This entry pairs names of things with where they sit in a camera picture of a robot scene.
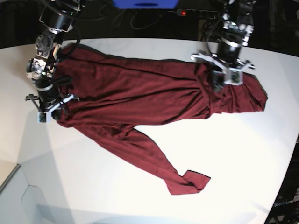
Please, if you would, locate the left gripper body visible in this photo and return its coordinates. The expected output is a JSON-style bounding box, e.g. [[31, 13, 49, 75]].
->
[[191, 51, 256, 71]]

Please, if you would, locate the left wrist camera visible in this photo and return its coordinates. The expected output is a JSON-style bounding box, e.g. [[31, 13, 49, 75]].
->
[[223, 67, 243, 86]]

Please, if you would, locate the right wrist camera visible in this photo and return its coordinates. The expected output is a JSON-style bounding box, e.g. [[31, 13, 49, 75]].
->
[[37, 112, 52, 123]]

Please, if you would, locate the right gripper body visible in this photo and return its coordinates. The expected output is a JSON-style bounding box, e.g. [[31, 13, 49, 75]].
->
[[25, 94, 79, 114]]

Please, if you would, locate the black power strip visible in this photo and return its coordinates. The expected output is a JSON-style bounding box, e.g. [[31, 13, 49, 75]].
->
[[176, 8, 217, 19]]

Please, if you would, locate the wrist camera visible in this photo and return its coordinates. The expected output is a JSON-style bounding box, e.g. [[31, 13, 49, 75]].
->
[[223, 67, 243, 86], [37, 112, 52, 123]]

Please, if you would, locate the blue box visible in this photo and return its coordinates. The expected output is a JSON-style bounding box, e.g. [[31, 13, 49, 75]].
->
[[113, 0, 179, 9]]

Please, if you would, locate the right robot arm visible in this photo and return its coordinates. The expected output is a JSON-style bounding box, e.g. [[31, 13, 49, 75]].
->
[[25, 0, 86, 123]]

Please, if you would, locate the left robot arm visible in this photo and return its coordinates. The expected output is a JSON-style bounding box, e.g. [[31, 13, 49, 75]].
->
[[191, 0, 256, 92]]

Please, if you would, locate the dark red t-shirt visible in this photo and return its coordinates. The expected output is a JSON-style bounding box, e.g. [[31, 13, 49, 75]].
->
[[56, 44, 268, 195]]

